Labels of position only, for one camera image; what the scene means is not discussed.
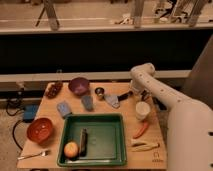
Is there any banana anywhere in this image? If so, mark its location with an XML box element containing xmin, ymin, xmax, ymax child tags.
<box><xmin>131</xmin><ymin>139</ymin><xmax>160</xmax><ymax>152</ymax></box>

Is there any small metal cup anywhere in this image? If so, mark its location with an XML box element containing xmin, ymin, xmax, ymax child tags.
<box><xmin>95</xmin><ymin>87</ymin><xmax>105</xmax><ymax>100</ymax></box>

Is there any purple bowl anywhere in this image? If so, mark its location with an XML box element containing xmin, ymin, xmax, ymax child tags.
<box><xmin>68</xmin><ymin>77</ymin><xmax>90</xmax><ymax>96</ymax></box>

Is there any bunch of grapes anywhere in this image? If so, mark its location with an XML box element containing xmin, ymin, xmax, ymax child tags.
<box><xmin>45</xmin><ymin>81</ymin><xmax>63</xmax><ymax>99</ymax></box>

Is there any green plastic tray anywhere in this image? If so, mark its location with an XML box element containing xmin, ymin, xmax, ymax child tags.
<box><xmin>57</xmin><ymin>114</ymin><xmax>127</xmax><ymax>167</ymax></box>

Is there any red bowl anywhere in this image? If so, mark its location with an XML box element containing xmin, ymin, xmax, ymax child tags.
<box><xmin>27</xmin><ymin>118</ymin><xmax>53</xmax><ymax>144</ymax></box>

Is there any dark brush in tray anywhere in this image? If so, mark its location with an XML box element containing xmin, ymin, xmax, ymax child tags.
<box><xmin>79</xmin><ymin>128</ymin><xmax>87</xmax><ymax>156</ymax></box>

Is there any blue sponge left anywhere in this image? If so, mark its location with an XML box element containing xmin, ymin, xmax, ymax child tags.
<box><xmin>56</xmin><ymin>101</ymin><xmax>72</xmax><ymax>118</ymax></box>

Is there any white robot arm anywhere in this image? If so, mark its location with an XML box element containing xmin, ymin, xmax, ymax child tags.
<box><xmin>130</xmin><ymin>63</ymin><xmax>213</xmax><ymax>171</ymax></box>

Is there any orange carrot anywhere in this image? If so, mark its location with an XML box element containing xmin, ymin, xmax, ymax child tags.
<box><xmin>133</xmin><ymin>121</ymin><xmax>149</xmax><ymax>139</ymax></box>

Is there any small black object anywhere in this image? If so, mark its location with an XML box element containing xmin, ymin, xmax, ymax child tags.
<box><xmin>141</xmin><ymin>90</ymin><xmax>150</xmax><ymax>101</ymax></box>

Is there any black cable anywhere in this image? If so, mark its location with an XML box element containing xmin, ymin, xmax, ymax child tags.
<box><xmin>5</xmin><ymin>87</ymin><xmax>28</xmax><ymax>151</ymax></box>

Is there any white cup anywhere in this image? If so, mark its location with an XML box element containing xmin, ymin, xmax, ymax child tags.
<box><xmin>136</xmin><ymin>101</ymin><xmax>151</xmax><ymax>120</ymax></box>

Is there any red apple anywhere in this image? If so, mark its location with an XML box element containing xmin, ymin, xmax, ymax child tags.
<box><xmin>64</xmin><ymin>141</ymin><xmax>79</xmax><ymax>158</ymax></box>

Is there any blue power box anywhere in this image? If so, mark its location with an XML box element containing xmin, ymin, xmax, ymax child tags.
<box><xmin>23</xmin><ymin>105</ymin><xmax>38</xmax><ymax>123</ymax></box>

